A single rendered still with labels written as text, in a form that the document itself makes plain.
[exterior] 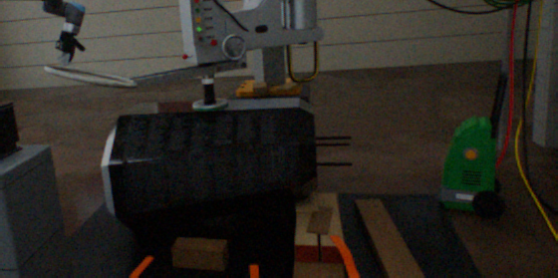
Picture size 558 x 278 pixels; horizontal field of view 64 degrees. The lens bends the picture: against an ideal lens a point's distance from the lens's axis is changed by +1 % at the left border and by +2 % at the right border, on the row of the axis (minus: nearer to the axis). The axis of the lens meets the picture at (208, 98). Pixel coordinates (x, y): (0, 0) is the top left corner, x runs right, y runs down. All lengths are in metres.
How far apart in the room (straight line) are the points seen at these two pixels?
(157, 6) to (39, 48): 2.84
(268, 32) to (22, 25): 8.23
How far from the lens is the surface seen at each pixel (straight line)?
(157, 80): 2.46
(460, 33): 9.18
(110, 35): 9.46
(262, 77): 3.41
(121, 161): 2.63
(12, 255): 2.12
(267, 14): 2.63
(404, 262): 2.55
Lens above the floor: 1.44
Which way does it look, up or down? 12 degrees down
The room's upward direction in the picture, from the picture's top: 5 degrees counter-clockwise
